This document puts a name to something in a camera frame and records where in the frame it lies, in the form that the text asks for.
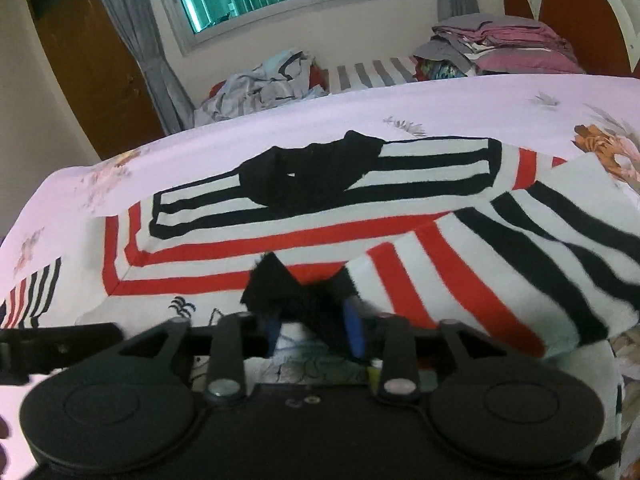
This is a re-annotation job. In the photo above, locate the grey left curtain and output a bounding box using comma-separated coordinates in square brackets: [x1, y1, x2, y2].
[101, 0, 194, 136]

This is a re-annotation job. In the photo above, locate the folded pink grey clothes stack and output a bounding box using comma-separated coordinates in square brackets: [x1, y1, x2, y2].
[413, 13, 584, 81]

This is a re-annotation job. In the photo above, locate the white red arched headboard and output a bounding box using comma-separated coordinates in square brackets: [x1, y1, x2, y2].
[503, 0, 639, 78]

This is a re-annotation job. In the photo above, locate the grey white striped cloth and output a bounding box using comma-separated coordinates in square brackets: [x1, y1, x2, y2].
[323, 56, 416, 94]

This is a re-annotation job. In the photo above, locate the red black white striped shirt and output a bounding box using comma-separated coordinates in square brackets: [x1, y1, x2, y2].
[1, 131, 639, 361]

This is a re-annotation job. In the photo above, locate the pink floral bed sheet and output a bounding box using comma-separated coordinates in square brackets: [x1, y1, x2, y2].
[0, 72, 640, 480]

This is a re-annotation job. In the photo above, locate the crumpled grey white clothes pile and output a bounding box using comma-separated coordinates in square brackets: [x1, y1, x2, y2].
[193, 49, 329, 127]

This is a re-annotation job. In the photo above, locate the brown wooden door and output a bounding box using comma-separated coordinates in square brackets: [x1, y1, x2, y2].
[27, 0, 164, 159]

